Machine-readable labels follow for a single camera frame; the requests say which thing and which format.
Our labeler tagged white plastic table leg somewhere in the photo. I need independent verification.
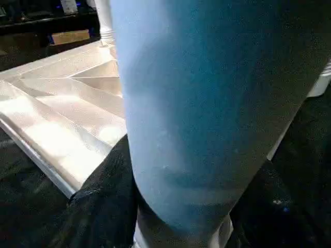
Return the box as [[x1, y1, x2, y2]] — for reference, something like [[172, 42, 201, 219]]
[[95, 0, 116, 46], [109, 0, 331, 248]]

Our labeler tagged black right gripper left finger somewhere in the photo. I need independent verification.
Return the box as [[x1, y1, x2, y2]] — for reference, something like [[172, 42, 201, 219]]
[[44, 134, 140, 248]]

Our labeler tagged black plastic mat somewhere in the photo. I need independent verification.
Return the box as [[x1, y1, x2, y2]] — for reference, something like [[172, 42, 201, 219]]
[[0, 49, 331, 248]]

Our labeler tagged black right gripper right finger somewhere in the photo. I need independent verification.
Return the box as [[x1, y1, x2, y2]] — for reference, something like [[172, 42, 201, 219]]
[[228, 159, 331, 248]]

